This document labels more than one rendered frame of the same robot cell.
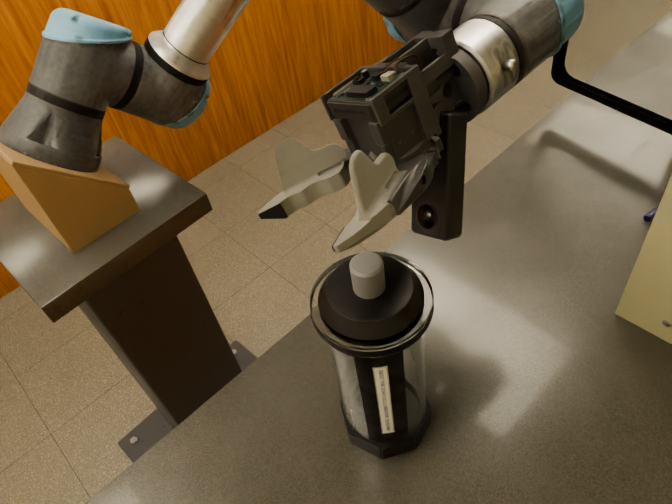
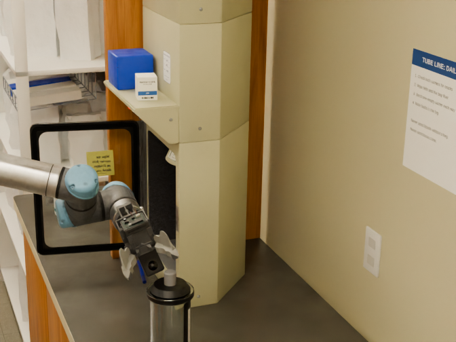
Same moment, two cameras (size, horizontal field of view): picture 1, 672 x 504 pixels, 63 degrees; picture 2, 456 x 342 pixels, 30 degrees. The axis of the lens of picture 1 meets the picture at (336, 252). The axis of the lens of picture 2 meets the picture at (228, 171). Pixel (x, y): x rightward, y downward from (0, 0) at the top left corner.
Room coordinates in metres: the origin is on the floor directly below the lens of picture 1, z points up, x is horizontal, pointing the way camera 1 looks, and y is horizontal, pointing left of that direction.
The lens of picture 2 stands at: (-0.26, 1.62, 2.06)
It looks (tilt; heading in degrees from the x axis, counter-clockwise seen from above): 19 degrees down; 285
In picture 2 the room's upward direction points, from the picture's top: 1 degrees clockwise
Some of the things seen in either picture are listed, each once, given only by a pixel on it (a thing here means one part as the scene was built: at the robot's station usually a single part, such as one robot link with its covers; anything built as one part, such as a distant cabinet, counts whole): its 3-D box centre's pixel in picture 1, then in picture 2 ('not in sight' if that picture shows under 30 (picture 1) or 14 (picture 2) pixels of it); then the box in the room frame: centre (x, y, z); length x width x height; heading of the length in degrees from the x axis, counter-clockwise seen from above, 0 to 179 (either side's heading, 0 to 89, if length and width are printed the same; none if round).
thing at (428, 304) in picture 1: (379, 362); (170, 330); (0.30, -0.02, 1.06); 0.11 x 0.11 x 0.21
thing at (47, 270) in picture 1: (88, 215); not in sight; (0.79, 0.43, 0.92); 0.32 x 0.32 x 0.04; 39
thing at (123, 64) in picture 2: not in sight; (130, 68); (0.56, -0.49, 1.55); 0.10 x 0.10 x 0.09; 36
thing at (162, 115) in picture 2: not in sight; (139, 110); (0.52, -0.43, 1.46); 0.32 x 0.12 x 0.10; 126
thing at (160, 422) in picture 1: (176, 355); not in sight; (0.79, 0.43, 0.45); 0.48 x 0.48 x 0.90; 39
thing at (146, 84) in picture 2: not in sight; (146, 86); (0.48, -0.37, 1.54); 0.05 x 0.05 x 0.06; 28
